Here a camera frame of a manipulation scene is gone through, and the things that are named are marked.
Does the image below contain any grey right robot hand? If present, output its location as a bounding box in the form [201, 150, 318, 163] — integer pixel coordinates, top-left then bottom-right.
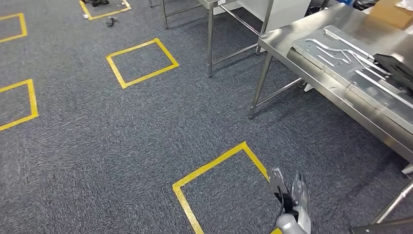
[291, 171, 309, 212]

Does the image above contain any black plastic mounting panel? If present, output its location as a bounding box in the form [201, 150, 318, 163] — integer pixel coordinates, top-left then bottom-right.
[373, 53, 413, 92]

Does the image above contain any stainless steel workbench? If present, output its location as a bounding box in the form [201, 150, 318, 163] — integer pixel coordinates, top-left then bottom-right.
[247, 2, 413, 234]

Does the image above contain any yellow floor tape square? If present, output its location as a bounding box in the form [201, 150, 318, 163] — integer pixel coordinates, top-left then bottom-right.
[172, 141, 283, 234]

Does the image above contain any grey metal jig plate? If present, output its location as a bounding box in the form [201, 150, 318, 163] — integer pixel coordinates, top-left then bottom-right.
[292, 24, 413, 136]

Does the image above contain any stainless steel side table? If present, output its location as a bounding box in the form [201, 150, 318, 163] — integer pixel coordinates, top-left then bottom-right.
[148, 0, 276, 78]

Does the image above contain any brown cardboard box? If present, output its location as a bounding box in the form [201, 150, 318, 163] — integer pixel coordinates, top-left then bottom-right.
[369, 0, 413, 30]

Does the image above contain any black tangled floor object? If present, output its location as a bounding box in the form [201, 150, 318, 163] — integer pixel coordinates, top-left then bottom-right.
[81, 0, 111, 8]

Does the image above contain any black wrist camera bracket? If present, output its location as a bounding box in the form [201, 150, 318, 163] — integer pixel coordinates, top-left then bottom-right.
[274, 192, 299, 215]

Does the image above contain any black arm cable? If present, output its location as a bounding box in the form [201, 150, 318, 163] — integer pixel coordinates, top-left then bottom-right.
[268, 187, 285, 234]

